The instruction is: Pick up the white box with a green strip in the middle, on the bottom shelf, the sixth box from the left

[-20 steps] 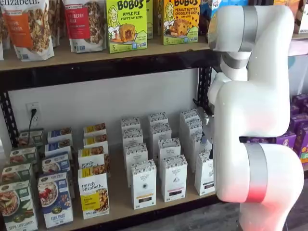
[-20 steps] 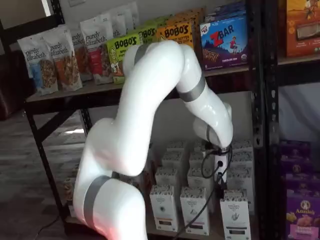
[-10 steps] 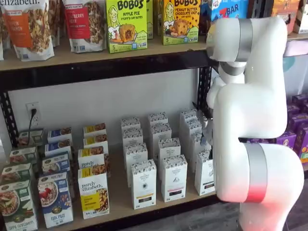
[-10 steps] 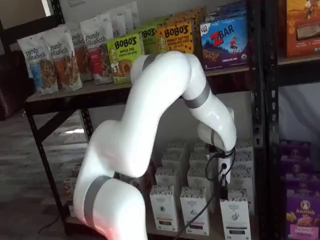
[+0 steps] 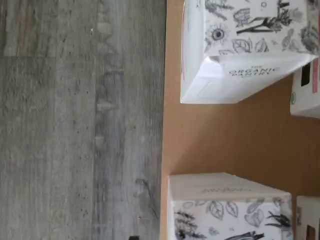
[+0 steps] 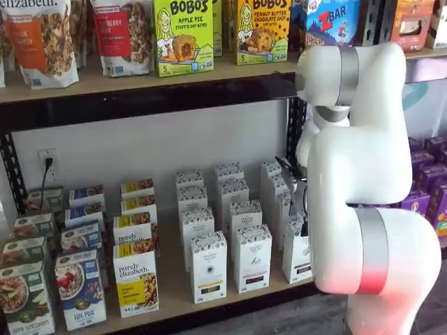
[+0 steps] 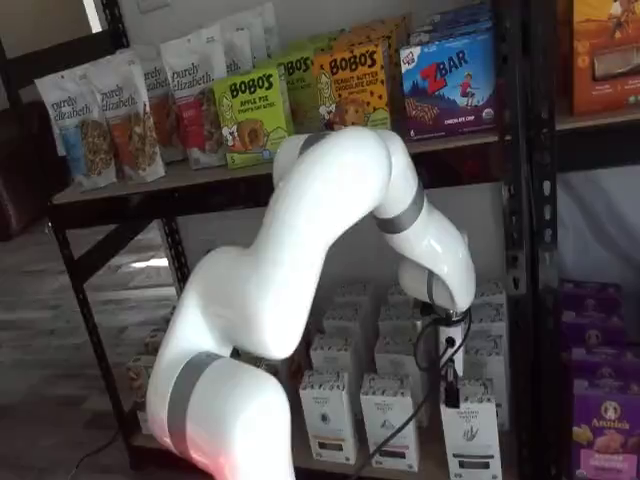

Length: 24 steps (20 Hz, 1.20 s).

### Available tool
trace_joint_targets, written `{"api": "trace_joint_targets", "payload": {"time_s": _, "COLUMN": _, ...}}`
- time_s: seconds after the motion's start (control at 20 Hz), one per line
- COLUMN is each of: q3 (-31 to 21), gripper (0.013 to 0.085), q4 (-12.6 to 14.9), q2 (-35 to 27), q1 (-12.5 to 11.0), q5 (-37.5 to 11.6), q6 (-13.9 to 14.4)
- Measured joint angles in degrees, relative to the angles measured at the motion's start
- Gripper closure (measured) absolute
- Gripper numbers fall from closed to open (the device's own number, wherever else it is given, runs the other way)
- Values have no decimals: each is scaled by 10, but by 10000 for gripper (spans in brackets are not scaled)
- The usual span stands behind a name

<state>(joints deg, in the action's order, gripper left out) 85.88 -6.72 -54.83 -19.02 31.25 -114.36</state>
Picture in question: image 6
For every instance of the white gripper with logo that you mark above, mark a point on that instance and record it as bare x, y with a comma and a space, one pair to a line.
305, 146

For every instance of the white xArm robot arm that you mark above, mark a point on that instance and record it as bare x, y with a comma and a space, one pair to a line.
363, 174

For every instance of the white tea box green strip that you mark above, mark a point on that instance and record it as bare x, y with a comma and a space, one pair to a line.
284, 223
276, 188
297, 258
269, 169

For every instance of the white tea box pink strip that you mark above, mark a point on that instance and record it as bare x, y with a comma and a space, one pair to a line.
233, 192
244, 213
228, 171
252, 258

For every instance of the white tea box yellow strip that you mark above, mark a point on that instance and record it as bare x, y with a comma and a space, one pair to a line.
189, 178
208, 268
196, 223
192, 199

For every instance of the purple Annie's snack box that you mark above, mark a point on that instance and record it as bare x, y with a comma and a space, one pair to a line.
422, 162
434, 179
436, 143
439, 213
417, 204

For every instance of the purely elizabeth yellow white box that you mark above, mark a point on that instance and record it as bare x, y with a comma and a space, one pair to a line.
137, 187
131, 230
134, 279
139, 206

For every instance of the Bobo's peanut butter bites box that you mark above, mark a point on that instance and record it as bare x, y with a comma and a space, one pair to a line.
263, 31

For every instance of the blue Zbar snack box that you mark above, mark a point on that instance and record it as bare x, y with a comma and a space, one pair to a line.
331, 22

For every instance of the Bobo's apple pie green box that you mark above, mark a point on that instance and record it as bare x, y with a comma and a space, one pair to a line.
217, 28
183, 38

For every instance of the black metal neighbour shelf rack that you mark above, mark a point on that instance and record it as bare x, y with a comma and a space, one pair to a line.
424, 54

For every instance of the orange snack box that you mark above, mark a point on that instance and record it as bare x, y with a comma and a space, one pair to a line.
412, 26

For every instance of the blue flax plus oatmeal box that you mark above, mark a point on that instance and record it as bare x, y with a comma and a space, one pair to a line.
86, 195
80, 237
81, 289
84, 213

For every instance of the white snack box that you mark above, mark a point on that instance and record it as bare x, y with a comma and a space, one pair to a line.
438, 24

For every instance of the green apple cinnamon oatmeal box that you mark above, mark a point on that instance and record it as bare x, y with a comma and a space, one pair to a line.
45, 201
33, 226
24, 251
24, 300

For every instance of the pale backdrop sheet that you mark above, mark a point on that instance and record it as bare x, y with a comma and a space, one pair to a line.
424, 104

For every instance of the red label granola bag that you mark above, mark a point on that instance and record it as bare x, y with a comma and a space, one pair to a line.
120, 38

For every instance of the orange label granola bag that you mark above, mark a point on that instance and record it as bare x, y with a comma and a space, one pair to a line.
42, 45

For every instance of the white wall power outlet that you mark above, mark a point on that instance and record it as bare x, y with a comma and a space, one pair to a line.
43, 153

